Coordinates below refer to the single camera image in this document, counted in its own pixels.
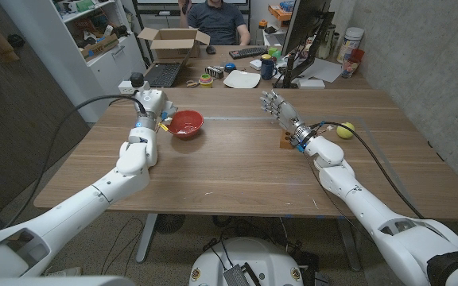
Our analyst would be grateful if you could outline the black device on torso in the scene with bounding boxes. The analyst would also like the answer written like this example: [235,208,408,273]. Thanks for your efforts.
[223,262,262,286]

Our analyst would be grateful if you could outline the white shelf cabinet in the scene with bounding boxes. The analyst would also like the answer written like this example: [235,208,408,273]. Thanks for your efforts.
[0,0,149,124]

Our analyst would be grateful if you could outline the grey table leg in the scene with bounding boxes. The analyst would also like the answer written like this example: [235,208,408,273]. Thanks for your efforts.
[336,216,362,272]
[135,213,159,264]

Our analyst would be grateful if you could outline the white square plate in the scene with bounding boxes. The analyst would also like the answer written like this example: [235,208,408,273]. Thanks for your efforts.
[223,69,262,90]

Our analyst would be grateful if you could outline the black and white small box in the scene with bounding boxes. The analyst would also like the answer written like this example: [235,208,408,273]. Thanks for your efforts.
[204,65,225,79]

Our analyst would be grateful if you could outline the red snack cup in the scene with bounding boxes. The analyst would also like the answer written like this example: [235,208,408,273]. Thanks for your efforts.
[340,48,366,79]

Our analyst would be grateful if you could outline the yellow tennis ball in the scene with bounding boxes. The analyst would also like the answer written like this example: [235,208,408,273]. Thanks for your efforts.
[336,122,356,140]

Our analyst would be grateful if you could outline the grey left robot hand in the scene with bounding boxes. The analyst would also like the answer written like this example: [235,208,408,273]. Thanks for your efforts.
[135,87,178,129]

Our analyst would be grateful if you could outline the dark blue mug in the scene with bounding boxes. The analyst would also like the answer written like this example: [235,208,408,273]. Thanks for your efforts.
[260,59,278,81]

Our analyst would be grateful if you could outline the white power strip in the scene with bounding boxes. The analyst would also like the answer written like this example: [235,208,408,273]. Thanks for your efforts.
[118,80,151,96]

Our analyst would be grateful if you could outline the orange box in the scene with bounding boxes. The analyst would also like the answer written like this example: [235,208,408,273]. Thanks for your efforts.
[267,2,294,21]

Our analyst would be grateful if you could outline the cardboard box with print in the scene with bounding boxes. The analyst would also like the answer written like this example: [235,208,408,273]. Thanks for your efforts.
[80,33,120,63]

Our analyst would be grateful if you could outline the rainbow stacking cups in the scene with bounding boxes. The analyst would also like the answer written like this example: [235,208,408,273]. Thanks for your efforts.
[198,73,215,89]

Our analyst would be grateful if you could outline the black computer monitor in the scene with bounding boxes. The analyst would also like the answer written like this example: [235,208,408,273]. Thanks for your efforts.
[272,0,336,89]

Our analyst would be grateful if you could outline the black keyboard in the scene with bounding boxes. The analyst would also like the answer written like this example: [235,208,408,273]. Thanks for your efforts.
[228,46,269,60]

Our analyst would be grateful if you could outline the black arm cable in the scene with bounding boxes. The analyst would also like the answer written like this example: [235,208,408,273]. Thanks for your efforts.
[312,121,425,220]
[4,94,148,230]

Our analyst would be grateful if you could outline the white cylindrical canister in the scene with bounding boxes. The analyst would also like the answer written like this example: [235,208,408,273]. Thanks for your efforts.
[336,26,365,64]

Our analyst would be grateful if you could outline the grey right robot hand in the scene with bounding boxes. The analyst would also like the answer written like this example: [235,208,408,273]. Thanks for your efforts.
[259,89,313,146]

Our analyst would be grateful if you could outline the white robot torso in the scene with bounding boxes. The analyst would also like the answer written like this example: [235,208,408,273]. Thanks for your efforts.
[188,237,305,286]

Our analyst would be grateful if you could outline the open cardboard box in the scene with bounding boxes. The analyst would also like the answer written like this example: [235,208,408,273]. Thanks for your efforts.
[137,27,212,64]

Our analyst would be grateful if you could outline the red bowl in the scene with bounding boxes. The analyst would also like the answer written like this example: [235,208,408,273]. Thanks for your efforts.
[166,110,205,139]

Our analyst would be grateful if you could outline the black power adapter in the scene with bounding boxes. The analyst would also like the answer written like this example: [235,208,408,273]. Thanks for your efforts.
[130,71,146,88]

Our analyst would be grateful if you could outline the flat white box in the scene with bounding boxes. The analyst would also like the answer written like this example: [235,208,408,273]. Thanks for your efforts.
[297,78,326,90]

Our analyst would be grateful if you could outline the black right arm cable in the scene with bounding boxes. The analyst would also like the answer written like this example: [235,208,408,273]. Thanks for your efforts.
[312,121,425,220]

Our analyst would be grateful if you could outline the wooden block with holes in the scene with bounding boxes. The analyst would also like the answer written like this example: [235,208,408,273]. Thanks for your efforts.
[279,130,296,150]

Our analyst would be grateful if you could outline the black floor fan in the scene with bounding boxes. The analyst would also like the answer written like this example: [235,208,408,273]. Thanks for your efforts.
[155,213,186,234]

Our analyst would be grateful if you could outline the black laptop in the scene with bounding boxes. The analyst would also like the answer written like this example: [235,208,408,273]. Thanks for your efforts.
[144,61,184,89]

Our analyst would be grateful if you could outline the seated person in dark polo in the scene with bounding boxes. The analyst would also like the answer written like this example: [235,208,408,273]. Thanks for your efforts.
[179,0,251,46]

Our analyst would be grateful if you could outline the white paper sheets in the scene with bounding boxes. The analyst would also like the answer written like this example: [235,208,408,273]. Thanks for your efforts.
[298,58,344,83]

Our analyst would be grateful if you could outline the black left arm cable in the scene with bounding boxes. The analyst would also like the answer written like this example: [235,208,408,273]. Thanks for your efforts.
[4,94,148,230]

